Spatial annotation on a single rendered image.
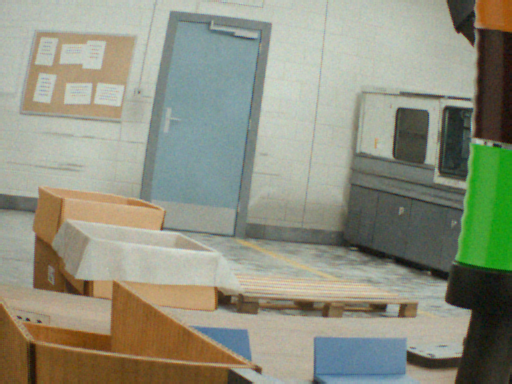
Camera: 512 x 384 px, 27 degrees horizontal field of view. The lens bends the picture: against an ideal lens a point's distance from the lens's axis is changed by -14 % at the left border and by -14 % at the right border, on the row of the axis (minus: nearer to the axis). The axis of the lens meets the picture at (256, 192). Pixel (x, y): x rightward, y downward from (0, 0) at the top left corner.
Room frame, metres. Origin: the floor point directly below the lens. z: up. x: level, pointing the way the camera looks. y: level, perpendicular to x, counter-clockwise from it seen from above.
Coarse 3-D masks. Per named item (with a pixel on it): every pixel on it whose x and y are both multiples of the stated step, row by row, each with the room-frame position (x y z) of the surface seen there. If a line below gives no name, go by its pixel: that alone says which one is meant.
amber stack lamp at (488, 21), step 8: (480, 0) 0.31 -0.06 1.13; (488, 0) 0.30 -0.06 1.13; (496, 0) 0.30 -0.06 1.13; (504, 0) 0.30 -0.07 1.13; (480, 8) 0.31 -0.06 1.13; (488, 8) 0.30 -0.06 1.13; (496, 8) 0.30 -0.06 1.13; (504, 8) 0.30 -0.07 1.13; (480, 16) 0.31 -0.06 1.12; (488, 16) 0.30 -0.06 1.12; (496, 16) 0.30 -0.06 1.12; (504, 16) 0.30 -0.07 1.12; (480, 24) 0.31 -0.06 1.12; (488, 24) 0.30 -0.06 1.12; (496, 24) 0.30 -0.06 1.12; (504, 24) 0.30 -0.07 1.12
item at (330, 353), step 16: (320, 336) 0.76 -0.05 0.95; (336, 336) 0.76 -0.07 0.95; (320, 352) 0.76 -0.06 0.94; (336, 352) 0.76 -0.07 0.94; (352, 352) 0.76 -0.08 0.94; (368, 352) 0.76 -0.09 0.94; (384, 352) 0.77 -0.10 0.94; (400, 352) 0.77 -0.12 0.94; (320, 368) 0.75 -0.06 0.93; (336, 368) 0.75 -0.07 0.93; (352, 368) 0.76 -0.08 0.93; (368, 368) 0.76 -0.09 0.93; (384, 368) 0.76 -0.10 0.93; (400, 368) 0.76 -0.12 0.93
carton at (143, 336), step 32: (128, 288) 0.73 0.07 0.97; (0, 320) 0.57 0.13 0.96; (32, 320) 0.74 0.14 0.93; (128, 320) 0.72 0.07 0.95; (160, 320) 0.66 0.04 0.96; (0, 352) 0.57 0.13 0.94; (32, 352) 0.49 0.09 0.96; (64, 352) 0.49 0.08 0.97; (96, 352) 0.50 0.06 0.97; (128, 352) 0.71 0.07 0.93; (160, 352) 0.65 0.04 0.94; (192, 352) 0.60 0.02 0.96; (224, 352) 0.56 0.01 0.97
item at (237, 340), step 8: (200, 328) 0.74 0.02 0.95; (208, 328) 0.75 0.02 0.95; (216, 328) 0.75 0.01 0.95; (224, 328) 0.75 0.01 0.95; (232, 328) 0.76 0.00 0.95; (208, 336) 0.74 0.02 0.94; (216, 336) 0.75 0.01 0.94; (224, 336) 0.75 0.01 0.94; (232, 336) 0.75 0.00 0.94; (240, 336) 0.76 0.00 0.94; (248, 336) 0.76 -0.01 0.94; (224, 344) 0.75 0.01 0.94; (232, 344) 0.75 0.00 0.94; (240, 344) 0.75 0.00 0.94; (248, 344) 0.76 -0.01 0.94; (240, 352) 0.75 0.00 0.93; (248, 352) 0.75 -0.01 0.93; (264, 376) 0.72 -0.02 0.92
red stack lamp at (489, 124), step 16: (480, 32) 0.31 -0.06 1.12; (496, 32) 0.30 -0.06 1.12; (480, 48) 0.31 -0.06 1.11; (496, 48) 0.30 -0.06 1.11; (480, 64) 0.31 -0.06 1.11; (496, 64) 0.30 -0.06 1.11; (480, 80) 0.31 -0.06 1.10; (496, 80) 0.30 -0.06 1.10; (480, 96) 0.31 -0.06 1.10; (496, 96) 0.30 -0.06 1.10; (480, 112) 0.31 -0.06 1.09; (496, 112) 0.30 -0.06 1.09; (480, 128) 0.31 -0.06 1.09; (496, 128) 0.30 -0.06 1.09
